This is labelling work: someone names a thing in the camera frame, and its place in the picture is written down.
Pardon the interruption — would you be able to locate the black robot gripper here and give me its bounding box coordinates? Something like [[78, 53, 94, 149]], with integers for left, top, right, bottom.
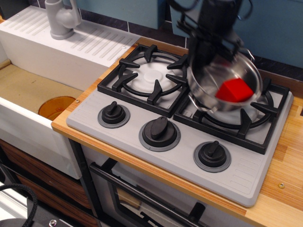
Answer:
[[176, 0, 243, 70]]

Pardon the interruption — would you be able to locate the stainless steel pan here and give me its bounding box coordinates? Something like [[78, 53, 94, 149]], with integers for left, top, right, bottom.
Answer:
[[188, 52, 263, 113]]

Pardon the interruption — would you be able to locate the red wooden cube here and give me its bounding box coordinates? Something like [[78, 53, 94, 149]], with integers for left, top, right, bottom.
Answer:
[[215, 78, 254, 103]]

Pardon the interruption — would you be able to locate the black middle stove knob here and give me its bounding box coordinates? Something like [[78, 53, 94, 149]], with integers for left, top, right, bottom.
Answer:
[[139, 116, 181, 152]]

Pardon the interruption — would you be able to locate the black stove knob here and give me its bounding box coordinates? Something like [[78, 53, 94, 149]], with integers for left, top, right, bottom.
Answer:
[[194, 141, 232, 173], [139, 116, 181, 152], [98, 101, 130, 129]]

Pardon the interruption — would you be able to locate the black right stove knob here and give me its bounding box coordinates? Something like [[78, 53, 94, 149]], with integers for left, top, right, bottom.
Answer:
[[194, 141, 232, 173]]

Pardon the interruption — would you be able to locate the black left stove knob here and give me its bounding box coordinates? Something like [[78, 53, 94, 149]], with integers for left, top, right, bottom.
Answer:
[[98, 101, 130, 129]]

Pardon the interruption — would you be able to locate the grey toy stove top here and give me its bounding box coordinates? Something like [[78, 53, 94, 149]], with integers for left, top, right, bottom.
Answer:
[[66, 44, 294, 208]]

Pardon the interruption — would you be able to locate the black left burner grate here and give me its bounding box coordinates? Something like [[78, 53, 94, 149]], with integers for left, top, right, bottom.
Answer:
[[98, 44, 190, 118]]

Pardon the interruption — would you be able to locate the black burner grate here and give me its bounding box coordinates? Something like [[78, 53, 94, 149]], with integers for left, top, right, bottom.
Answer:
[[173, 78, 293, 154], [98, 44, 190, 118]]

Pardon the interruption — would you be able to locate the black right burner grate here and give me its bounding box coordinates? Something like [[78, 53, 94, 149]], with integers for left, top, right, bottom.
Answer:
[[173, 78, 293, 154]]

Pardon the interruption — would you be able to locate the grey toy faucet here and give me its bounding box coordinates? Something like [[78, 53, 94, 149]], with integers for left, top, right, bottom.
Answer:
[[45, 0, 81, 40]]

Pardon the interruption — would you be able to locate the orange plastic plate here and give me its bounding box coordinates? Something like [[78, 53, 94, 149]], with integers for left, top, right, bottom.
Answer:
[[38, 96, 76, 121]]

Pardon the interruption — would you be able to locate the toy oven door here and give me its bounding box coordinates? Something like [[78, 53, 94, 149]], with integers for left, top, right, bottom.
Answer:
[[82, 146, 249, 227]]

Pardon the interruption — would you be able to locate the white toy sink unit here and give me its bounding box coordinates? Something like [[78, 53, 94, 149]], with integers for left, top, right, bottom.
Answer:
[[0, 6, 139, 179]]

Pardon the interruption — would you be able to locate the wooden drawer front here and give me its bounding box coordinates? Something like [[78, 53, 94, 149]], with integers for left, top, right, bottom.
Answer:
[[0, 140, 100, 227]]

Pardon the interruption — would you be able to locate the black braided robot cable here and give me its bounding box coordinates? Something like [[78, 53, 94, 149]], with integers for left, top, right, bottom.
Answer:
[[165, 0, 254, 21]]

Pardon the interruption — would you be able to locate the black oven door handle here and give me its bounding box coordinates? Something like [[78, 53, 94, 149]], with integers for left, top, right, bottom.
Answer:
[[89, 158, 205, 227]]

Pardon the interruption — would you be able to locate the black braided foreground cable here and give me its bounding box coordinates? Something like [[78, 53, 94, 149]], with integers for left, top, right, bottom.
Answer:
[[0, 183, 38, 227]]

